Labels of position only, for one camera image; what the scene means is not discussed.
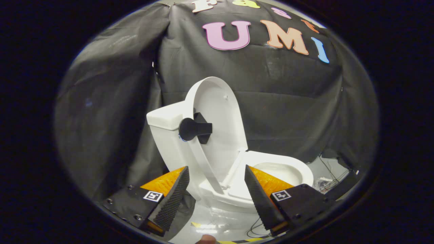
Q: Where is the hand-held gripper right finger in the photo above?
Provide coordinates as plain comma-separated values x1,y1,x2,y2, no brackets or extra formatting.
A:
244,165,335,237

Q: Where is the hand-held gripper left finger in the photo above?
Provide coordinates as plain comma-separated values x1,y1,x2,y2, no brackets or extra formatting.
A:
102,166,190,237

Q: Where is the black lid handle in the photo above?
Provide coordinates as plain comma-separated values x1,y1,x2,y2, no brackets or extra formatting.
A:
179,113,213,145

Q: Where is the white toilet lid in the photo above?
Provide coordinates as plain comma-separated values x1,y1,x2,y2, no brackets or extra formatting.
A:
185,77,249,195

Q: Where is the white ceramic toilet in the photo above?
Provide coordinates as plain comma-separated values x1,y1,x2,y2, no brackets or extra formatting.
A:
146,100,314,214

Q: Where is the clear plastic bag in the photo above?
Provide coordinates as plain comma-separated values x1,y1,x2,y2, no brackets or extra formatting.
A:
315,177,335,192

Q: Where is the black backdrop cloth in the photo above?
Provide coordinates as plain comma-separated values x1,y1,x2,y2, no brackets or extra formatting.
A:
54,0,379,204

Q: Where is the bundle of loose cables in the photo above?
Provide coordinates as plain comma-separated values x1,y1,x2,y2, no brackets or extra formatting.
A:
247,154,351,238

